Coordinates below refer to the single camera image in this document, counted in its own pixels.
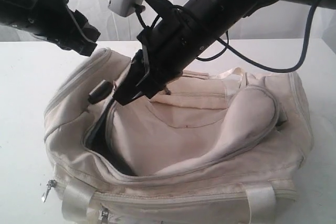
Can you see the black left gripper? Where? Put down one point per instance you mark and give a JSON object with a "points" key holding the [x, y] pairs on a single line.
{"points": [[50, 20]]}

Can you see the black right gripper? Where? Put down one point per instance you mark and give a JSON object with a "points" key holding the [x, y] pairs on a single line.
{"points": [[168, 48]]}

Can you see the beige fabric duffel bag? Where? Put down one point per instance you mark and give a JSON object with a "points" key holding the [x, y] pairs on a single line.
{"points": [[209, 149]]}

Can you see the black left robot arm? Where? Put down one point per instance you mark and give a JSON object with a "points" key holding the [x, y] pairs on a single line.
{"points": [[14, 14]]}

